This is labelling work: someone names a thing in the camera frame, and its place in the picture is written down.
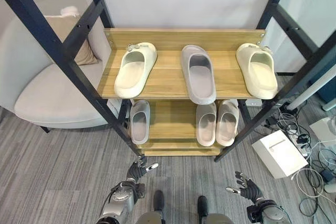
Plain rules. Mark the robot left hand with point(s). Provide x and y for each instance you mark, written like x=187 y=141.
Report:
x=136 y=172

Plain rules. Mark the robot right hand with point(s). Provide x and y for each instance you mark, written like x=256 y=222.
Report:
x=250 y=188

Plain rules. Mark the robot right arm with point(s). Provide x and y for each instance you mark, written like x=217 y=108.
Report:
x=267 y=212

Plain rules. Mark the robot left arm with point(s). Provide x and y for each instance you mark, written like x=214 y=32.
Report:
x=119 y=200

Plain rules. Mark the narrow wooden rack shelf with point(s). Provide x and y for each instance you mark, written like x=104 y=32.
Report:
x=181 y=151

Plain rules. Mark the wide wooden rack shelf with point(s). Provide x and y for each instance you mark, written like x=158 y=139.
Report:
x=168 y=77

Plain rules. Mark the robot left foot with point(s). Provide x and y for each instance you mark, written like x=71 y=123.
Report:
x=159 y=200

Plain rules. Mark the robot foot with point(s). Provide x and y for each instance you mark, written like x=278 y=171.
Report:
x=202 y=205
x=159 y=200

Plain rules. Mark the small grey slipper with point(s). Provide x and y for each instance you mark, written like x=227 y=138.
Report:
x=139 y=129

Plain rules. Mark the robot right leg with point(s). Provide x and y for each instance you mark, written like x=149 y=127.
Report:
x=216 y=219

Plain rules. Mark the robot leg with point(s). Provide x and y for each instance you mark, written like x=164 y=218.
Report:
x=151 y=218
x=216 y=219

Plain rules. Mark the white cardboard box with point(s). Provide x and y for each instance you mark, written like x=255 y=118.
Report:
x=281 y=153

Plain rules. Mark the robot left leg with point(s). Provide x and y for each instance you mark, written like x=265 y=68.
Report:
x=151 y=218

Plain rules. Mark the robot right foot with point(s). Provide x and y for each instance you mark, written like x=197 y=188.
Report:
x=202 y=205

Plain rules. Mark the beige slipper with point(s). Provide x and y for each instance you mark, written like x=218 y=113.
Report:
x=206 y=132
x=226 y=129

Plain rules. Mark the white power strip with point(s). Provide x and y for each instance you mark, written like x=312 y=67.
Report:
x=302 y=144

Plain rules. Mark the dark power adapter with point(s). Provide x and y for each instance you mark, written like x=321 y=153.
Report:
x=328 y=176

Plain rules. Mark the cream slipper with charms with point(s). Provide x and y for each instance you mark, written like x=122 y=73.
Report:
x=131 y=79
x=262 y=79

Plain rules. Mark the large grey slipper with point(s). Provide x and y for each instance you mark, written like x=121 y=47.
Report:
x=200 y=87

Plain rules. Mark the white table leg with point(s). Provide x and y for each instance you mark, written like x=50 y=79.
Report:
x=304 y=94

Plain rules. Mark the beige armchair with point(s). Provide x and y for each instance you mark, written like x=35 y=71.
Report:
x=52 y=98

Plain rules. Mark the tan cushion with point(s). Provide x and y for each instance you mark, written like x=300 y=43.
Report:
x=85 y=53

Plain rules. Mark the teal cabinet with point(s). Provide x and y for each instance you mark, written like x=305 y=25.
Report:
x=325 y=82

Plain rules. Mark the white plush item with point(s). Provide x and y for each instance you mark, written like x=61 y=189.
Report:
x=70 y=11

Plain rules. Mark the white wall socket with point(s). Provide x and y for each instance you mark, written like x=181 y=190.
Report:
x=253 y=102

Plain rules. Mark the black metal rack frame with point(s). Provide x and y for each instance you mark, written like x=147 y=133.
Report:
x=68 y=58

